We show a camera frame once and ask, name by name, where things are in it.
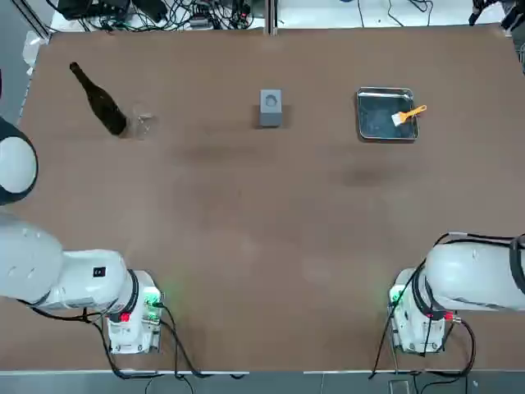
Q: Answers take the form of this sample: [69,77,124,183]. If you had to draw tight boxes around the grey part base block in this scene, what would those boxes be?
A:
[258,89,285,129]

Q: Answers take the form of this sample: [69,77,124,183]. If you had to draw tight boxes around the orange handled paint brush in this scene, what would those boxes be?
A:
[390,104,427,126]

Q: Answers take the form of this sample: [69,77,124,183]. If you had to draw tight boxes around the shiny metal tray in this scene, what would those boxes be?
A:
[354,86,420,144]

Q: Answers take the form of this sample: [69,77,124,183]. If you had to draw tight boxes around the clear glass cup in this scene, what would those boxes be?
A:
[126,102,159,140]

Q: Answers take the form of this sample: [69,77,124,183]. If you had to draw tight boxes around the dark brown glass bottle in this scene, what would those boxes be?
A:
[68,61,128,136]

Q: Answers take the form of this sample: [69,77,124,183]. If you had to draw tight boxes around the black power supply box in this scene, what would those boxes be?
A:
[57,0,132,20]

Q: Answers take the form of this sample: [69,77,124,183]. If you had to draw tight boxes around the clear plastic bag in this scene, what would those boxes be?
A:
[21,30,51,77]

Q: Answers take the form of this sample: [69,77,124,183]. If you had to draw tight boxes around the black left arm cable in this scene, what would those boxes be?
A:
[16,268,249,381]

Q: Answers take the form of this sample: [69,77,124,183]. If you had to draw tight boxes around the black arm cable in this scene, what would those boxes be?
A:
[367,232,525,381]
[16,268,249,381]

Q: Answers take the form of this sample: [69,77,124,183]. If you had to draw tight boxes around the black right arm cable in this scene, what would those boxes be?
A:
[367,232,525,381]

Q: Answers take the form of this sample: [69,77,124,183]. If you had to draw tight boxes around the aluminium frame post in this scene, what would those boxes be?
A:
[265,0,278,37]

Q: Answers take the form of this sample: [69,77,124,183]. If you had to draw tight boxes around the tangled black desk cables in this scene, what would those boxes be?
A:
[81,0,266,32]

